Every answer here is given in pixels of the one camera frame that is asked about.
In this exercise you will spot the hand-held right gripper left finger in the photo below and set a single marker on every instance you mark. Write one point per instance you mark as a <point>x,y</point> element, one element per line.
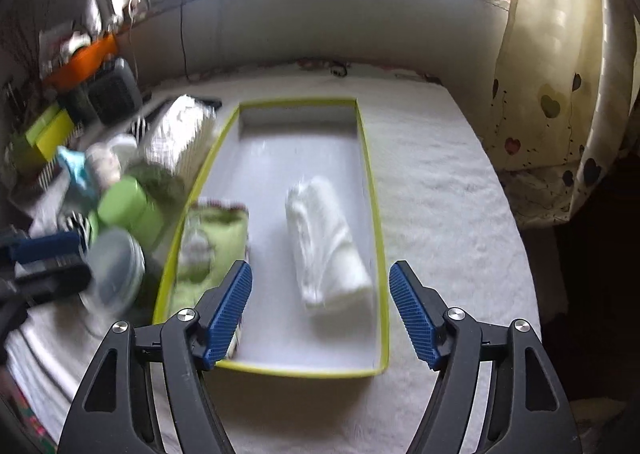
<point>230,314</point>

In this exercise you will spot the small black fan heater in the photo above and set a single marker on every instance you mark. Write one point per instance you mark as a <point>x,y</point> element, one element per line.
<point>115,91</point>

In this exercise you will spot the small striped cloth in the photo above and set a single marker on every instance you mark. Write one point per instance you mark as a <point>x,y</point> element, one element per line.
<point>140,127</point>

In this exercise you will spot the blue face mask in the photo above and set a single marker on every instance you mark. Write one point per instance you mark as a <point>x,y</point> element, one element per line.
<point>77,173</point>

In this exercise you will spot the orange tray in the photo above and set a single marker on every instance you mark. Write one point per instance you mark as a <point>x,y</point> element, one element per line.
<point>80,64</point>

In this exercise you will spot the green-rimmed white box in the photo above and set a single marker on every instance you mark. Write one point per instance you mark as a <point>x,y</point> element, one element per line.
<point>295,153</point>

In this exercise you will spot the green box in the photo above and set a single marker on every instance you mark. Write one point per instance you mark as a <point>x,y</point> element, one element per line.
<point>52,136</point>

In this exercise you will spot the dried flower branches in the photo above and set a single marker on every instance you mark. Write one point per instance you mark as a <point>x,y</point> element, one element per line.
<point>20,33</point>

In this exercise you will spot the heart pattern curtain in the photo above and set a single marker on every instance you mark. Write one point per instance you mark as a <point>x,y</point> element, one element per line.
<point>550,83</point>

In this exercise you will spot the black phone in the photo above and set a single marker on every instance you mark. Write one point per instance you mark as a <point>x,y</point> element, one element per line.
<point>207,101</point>

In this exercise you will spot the white towel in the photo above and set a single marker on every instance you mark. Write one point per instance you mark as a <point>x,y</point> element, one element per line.
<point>325,244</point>

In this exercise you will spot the striped box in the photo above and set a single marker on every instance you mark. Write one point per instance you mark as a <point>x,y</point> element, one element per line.
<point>50,174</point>

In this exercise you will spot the white sock ball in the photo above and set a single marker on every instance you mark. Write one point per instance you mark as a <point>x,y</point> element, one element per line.
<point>112,158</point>

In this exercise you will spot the green jar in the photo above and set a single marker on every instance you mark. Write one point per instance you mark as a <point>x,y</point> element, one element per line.
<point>132,209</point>

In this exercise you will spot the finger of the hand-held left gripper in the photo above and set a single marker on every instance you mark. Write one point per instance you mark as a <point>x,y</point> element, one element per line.
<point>45,246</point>
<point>50,279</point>

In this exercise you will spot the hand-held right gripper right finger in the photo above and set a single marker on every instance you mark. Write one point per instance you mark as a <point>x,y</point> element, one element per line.
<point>412,314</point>

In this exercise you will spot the floral tablecloth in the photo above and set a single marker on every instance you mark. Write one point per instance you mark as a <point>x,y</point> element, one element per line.
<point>22,414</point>

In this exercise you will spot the green cloth packet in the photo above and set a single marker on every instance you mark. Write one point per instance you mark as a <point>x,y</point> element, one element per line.
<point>220,234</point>

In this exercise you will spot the perforated plastic-wrapped roll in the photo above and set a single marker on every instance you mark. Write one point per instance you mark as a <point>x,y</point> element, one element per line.
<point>177,133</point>

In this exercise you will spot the dark green mesh cloth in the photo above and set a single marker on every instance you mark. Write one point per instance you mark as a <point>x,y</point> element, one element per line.
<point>155,179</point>

